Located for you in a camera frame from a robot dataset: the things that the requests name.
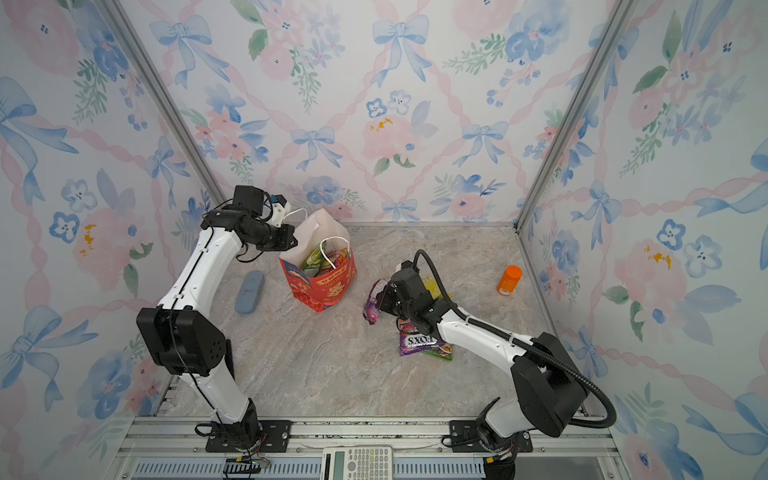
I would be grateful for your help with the green nut snack packet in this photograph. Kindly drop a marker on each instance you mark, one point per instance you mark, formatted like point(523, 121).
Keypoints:
point(442, 352)

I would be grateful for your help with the blue fabric case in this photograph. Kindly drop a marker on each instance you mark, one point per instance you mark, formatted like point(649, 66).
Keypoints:
point(250, 293)

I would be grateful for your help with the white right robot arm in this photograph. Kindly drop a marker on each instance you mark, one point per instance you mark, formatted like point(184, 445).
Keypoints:
point(548, 389)

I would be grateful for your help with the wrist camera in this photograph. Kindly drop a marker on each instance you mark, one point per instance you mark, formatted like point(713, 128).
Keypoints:
point(260, 205)
point(407, 279)

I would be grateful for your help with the red paper gift bag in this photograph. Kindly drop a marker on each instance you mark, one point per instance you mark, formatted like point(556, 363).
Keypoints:
point(322, 292)

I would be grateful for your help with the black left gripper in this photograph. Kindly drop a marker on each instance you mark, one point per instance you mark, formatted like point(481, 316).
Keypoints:
point(289, 240)

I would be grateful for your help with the orange bottle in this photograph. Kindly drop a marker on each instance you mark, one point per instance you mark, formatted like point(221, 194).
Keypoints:
point(509, 280)

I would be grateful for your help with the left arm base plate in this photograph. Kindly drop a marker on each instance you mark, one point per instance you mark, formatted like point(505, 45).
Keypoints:
point(265, 436)

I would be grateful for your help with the grey calculator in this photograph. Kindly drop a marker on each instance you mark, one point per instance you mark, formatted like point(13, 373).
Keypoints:
point(357, 463)

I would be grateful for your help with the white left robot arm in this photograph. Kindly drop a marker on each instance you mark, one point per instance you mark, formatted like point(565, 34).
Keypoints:
point(178, 333)

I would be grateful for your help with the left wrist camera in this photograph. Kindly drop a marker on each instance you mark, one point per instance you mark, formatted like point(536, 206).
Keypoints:
point(260, 205)

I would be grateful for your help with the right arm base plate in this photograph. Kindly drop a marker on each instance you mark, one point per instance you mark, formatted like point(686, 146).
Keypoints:
point(467, 436)

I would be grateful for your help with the green Fox's candy bag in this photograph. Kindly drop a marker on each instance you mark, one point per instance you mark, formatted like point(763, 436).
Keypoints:
point(324, 259)

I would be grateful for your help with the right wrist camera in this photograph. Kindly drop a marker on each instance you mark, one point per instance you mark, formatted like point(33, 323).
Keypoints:
point(407, 279)

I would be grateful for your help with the yellow snack packet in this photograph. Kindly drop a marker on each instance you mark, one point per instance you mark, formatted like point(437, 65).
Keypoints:
point(433, 288)

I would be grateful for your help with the purple Fox's candy bag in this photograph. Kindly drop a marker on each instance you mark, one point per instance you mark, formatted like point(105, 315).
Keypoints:
point(411, 341)

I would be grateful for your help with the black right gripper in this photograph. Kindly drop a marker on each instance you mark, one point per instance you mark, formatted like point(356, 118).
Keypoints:
point(387, 294)

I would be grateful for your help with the purple snack packet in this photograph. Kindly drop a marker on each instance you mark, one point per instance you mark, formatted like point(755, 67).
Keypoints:
point(371, 310)

